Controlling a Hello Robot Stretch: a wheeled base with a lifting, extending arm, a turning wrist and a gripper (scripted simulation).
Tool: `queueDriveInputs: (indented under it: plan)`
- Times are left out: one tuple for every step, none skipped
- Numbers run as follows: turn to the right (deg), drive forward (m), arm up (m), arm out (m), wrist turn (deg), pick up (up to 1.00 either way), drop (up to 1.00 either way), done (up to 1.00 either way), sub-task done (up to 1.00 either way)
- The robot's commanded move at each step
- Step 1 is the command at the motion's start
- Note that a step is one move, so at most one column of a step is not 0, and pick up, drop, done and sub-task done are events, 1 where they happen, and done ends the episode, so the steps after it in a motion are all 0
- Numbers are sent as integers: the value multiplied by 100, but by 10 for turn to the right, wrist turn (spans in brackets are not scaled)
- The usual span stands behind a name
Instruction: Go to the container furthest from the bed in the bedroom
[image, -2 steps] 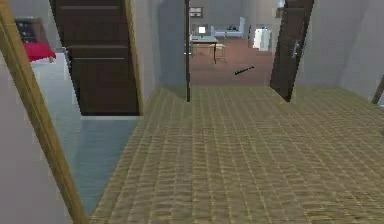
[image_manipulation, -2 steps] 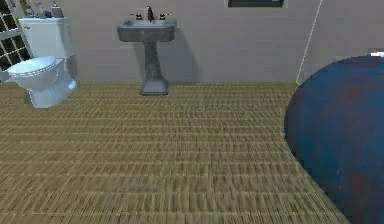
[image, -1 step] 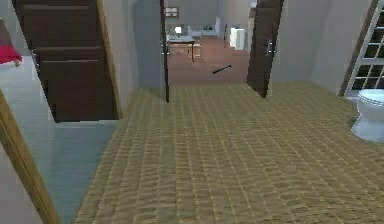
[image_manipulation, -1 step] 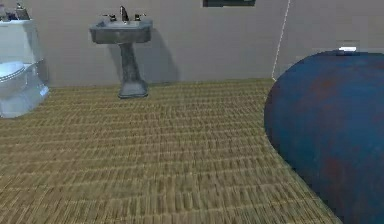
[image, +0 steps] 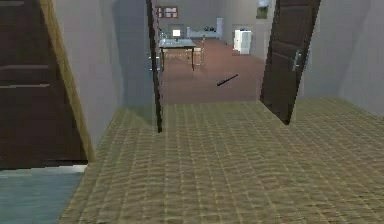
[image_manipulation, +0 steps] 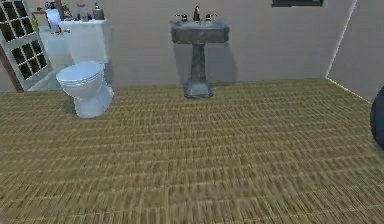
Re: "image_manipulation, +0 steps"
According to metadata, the dark blue round bin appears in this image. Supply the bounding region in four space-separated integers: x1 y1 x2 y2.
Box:
369 85 384 150

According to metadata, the grey soap dispenser bottle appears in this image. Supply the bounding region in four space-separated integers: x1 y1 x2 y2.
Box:
92 2 105 21

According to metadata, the white glass-paned door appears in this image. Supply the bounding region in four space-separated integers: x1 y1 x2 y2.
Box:
0 0 54 92

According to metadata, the dark bronze faucet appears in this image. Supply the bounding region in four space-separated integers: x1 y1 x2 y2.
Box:
175 5 218 23

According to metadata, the dark framed wall mirror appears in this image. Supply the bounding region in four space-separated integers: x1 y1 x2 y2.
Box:
271 0 325 8

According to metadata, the clear glass jar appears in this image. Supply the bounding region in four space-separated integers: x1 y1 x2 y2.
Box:
76 3 89 22

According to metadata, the grey pedestal sink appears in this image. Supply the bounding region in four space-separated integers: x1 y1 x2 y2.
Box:
170 18 231 99

